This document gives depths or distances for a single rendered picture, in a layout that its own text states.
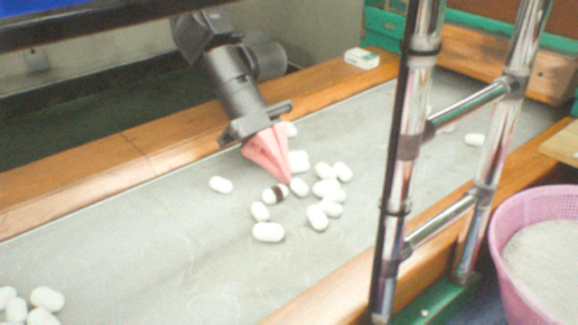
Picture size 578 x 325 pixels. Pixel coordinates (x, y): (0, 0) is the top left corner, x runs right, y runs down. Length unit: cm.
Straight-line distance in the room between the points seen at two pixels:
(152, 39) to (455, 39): 216
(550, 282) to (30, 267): 57
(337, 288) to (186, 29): 40
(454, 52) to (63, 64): 213
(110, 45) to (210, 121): 203
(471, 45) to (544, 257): 41
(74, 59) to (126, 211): 211
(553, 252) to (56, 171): 63
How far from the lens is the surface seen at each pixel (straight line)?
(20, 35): 31
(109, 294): 57
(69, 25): 32
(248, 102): 65
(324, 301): 50
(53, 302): 56
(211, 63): 68
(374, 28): 110
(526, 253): 66
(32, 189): 71
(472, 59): 92
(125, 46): 282
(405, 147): 35
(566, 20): 91
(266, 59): 72
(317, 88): 89
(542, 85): 87
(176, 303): 54
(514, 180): 71
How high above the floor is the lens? 114
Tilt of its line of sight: 34 degrees down
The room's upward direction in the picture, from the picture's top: straight up
